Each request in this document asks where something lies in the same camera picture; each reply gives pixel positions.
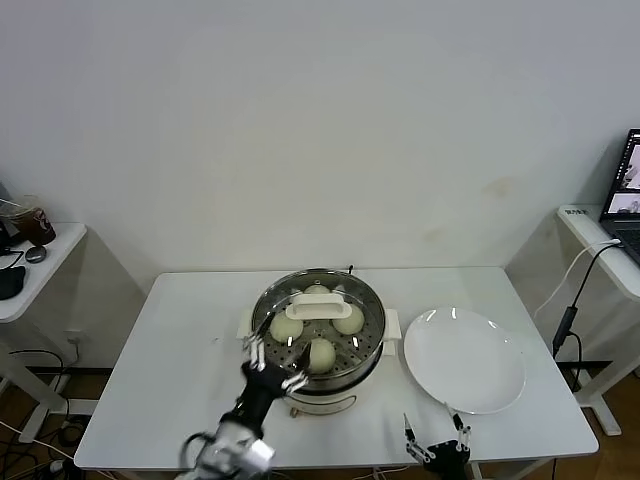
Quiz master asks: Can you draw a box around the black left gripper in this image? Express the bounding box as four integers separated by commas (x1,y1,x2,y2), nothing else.
238,310,315,416

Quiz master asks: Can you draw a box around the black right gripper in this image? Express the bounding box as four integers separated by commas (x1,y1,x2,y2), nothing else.
402,402,474,480

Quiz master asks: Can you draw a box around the glass lid with white handle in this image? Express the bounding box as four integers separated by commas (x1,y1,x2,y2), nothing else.
253,273,385,374

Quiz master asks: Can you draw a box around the perforated steel steamer basket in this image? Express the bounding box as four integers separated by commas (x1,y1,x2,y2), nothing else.
250,268,387,394

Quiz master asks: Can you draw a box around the white electric cooker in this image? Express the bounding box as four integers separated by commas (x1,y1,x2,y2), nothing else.
235,307,402,419

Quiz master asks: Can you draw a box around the white round plate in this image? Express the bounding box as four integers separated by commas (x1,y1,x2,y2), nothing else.
403,305,527,414

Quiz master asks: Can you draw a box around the white side table with sticker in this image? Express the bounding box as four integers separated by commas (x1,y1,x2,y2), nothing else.
557,203,640,436

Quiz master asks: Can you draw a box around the black soft pouch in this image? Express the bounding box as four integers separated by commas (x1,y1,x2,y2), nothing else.
0,265,26,301

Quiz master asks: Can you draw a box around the iced coffee cup with straw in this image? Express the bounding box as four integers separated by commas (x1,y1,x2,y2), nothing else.
0,194,57,247

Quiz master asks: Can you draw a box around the open grey laptop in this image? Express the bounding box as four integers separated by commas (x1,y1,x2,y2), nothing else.
598,128,640,261

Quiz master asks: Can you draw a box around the black cable with adapter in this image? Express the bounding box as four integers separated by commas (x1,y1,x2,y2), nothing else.
552,243,624,396

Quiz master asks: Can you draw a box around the black floor cable loop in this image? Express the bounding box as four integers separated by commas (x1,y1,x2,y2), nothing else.
7,348,69,401

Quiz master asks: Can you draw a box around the white laptop cable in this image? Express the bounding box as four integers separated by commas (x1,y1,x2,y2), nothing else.
532,239,624,321

